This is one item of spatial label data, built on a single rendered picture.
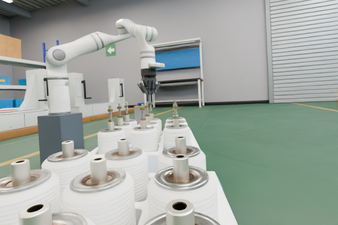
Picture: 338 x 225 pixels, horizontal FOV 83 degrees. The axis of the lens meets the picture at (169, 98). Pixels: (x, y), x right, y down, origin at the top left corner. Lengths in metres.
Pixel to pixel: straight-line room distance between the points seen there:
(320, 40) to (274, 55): 1.04
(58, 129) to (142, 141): 0.47
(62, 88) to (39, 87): 1.99
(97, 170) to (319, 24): 6.04
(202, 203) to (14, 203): 0.23
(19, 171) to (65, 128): 0.68
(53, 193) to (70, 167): 0.08
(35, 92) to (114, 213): 2.83
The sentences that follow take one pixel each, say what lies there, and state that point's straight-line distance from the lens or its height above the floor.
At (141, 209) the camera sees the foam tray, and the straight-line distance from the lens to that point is 0.37.
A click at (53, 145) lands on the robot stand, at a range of 1.06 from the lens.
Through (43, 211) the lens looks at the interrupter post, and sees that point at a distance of 0.20.
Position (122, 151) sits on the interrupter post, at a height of 0.26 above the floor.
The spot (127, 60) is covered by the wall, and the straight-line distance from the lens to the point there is 6.62.
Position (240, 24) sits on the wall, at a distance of 5.96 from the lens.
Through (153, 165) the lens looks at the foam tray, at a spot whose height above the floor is 0.14.
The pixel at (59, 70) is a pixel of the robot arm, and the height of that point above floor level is 0.52.
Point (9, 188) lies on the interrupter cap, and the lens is 0.35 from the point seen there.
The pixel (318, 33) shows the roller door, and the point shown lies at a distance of 6.09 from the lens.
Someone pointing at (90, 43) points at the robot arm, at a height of 0.66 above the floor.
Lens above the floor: 0.37
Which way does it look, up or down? 1 degrees down
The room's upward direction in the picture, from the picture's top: 3 degrees counter-clockwise
